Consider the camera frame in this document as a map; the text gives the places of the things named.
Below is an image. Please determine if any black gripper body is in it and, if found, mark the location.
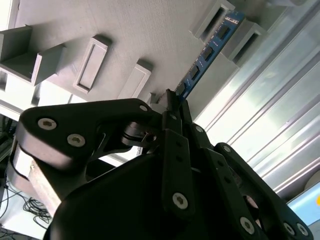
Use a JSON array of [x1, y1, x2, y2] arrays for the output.
[[43, 152, 251, 240]]

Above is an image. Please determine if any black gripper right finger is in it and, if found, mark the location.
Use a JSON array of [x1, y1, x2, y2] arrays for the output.
[[180, 99, 315, 240]]

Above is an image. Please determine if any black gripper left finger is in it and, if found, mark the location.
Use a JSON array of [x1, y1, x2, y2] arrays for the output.
[[14, 88, 198, 222]]

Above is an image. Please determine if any blue RAM stick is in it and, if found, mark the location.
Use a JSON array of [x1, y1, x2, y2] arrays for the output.
[[174, 9, 246, 101]]

